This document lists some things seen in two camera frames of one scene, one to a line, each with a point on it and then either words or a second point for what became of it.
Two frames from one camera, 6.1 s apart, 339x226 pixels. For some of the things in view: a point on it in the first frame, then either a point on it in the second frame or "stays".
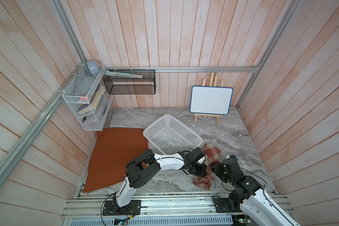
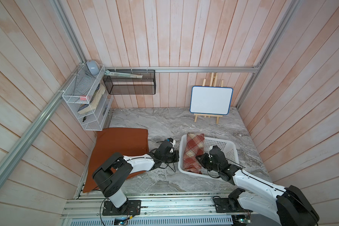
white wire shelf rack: x=87 y=97 stays
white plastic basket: x=170 y=135 to x=229 y=149
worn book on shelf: x=85 y=107 stays
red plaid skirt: x=211 y=150 to x=194 y=147
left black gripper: x=202 y=171 to x=176 y=153
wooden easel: x=213 y=82 stays
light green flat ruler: x=108 y=72 stays
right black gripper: x=218 y=165 stays
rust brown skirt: x=113 y=149 stays
